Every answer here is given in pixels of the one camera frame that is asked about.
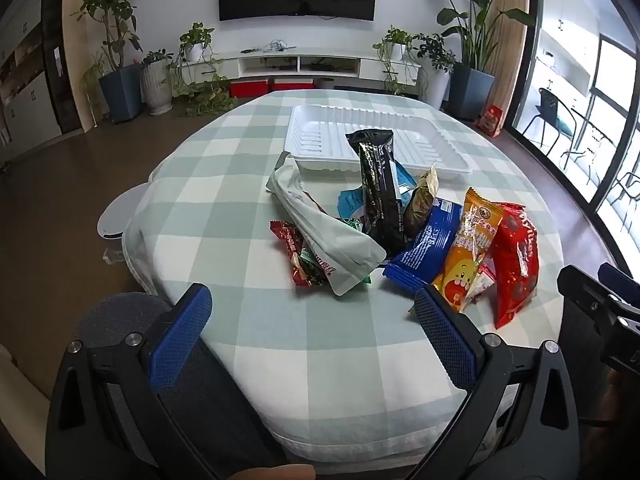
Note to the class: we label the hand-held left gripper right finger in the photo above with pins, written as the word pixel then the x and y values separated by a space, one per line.
pixel 445 340

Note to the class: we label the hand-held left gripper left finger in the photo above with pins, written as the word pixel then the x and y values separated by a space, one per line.
pixel 180 340

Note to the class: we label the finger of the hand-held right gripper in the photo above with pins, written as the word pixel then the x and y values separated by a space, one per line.
pixel 612 274
pixel 582 285

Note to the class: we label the small red white snack packet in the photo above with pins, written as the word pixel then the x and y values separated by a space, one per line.
pixel 480 282

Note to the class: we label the large red snack packet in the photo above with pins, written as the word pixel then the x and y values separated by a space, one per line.
pixel 515 260

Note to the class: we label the dark blue snack packet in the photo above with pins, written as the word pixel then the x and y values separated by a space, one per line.
pixel 425 245

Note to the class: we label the orange snack packet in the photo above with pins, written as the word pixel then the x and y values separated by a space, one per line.
pixel 467 245

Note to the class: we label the gold snack packet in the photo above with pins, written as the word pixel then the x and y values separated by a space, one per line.
pixel 420 200

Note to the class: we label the dark red starred snack packet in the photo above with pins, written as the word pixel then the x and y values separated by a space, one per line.
pixel 290 245

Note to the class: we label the green nut snack packet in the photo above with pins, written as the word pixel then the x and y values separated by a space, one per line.
pixel 314 265

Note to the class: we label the long black snack packet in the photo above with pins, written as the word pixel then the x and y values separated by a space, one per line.
pixel 380 195

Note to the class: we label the white grey snack pouch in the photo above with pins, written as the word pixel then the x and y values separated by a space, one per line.
pixel 325 230

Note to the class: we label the light blue snack packet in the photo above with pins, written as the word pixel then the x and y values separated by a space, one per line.
pixel 350 202

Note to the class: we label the white plastic tray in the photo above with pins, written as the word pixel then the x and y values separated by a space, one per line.
pixel 325 130

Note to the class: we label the person's left hand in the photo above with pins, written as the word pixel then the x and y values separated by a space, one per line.
pixel 272 473

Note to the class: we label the white round stool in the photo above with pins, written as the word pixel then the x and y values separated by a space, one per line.
pixel 117 215

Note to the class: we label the black balcony table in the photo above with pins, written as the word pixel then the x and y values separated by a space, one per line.
pixel 587 135

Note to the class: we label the green white checked tablecloth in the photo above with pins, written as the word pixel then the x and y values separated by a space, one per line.
pixel 225 200

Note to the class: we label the black balcony chair teal cushion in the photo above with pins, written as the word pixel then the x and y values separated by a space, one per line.
pixel 550 102

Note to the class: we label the red bag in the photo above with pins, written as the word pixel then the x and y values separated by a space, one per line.
pixel 491 121

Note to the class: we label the large leaf plant grey pot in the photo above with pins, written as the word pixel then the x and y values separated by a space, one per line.
pixel 470 92

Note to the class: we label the black framed glass door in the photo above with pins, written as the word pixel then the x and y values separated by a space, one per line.
pixel 530 60

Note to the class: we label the beige curtain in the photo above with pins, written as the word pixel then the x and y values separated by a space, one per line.
pixel 512 60

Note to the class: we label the bushy plant in white pot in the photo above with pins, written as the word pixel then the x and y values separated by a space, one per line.
pixel 435 85

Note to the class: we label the plant in white ribbed pot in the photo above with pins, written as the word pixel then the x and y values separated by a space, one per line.
pixel 157 87

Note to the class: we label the tall plant in blue pot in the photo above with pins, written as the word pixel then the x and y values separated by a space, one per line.
pixel 120 92

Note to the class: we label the red storage box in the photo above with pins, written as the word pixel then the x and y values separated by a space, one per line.
pixel 249 89
pixel 292 85

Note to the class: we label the small grey pot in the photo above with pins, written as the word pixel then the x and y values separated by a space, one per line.
pixel 325 83

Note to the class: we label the white television cabinet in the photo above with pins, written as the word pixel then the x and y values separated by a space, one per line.
pixel 240 62

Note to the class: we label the long trailing pothos plant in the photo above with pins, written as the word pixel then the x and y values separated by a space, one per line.
pixel 195 52

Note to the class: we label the small trailing pothos plant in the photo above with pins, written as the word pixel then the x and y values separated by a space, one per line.
pixel 397 50

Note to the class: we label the black set-top device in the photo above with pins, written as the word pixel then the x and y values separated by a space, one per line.
pixel 321 66

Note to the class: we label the wooden wall cabinet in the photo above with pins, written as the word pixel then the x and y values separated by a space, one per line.
pixel 30 100

